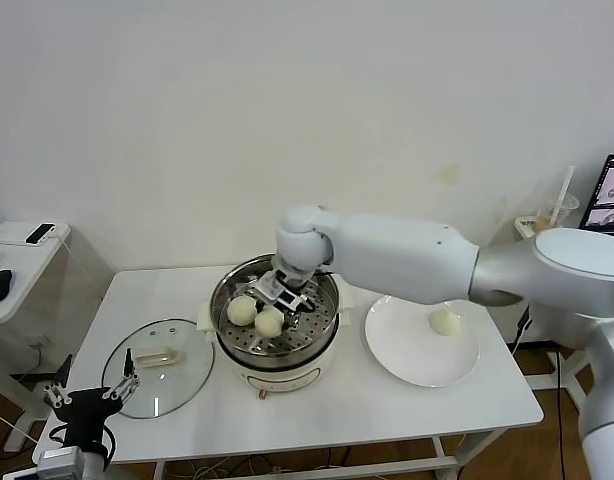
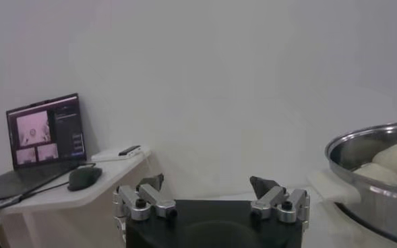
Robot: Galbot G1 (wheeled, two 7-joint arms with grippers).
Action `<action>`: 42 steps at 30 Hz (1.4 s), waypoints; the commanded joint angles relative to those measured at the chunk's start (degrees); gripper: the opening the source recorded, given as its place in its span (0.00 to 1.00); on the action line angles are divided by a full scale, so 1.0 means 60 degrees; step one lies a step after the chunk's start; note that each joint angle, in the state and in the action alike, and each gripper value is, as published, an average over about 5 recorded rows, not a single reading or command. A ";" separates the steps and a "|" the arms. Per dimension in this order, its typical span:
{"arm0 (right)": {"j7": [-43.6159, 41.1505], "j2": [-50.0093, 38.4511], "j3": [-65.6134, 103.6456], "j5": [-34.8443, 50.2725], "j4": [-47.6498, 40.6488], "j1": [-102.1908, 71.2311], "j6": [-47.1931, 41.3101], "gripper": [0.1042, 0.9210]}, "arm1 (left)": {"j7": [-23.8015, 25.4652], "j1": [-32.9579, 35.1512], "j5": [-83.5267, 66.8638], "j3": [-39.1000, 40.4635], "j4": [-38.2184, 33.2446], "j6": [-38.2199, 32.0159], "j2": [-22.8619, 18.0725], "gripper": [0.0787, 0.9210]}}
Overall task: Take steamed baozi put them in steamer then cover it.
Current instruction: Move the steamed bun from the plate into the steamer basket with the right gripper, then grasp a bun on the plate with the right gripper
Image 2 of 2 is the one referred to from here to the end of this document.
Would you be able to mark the black computer mouse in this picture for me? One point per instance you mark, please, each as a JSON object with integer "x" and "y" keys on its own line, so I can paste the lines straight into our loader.
{"x": 83, "y": 178}

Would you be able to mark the dark laptop beside mouse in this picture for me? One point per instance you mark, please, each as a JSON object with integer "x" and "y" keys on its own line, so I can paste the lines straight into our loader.
{"x": 46, "y": 134}

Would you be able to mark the cream electric cooker base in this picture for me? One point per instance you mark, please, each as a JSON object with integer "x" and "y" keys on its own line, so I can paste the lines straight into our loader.
{"x": 370, "y": 240}

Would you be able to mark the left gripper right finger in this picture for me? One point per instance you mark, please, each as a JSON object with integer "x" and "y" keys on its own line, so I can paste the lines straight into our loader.
{"x": 272, "y": 199}

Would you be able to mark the black white phone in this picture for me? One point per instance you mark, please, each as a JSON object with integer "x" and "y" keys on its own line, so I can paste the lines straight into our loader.
{"x": 129, "y": 150}

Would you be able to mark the flat white box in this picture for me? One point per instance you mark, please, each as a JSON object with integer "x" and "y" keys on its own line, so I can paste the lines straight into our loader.
{"x": 105, "y": 156}

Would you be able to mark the white side table with mouse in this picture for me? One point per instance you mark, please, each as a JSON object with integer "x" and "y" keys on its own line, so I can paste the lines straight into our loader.
{"x": 93, "y": 188}

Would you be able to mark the stainless steel steamer basket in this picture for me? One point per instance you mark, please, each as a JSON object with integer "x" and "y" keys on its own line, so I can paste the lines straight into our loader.
{"x": 353, "y": 151}

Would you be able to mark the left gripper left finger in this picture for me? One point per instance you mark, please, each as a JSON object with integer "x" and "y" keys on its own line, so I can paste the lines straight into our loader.
{"x": 151, "y": 200}

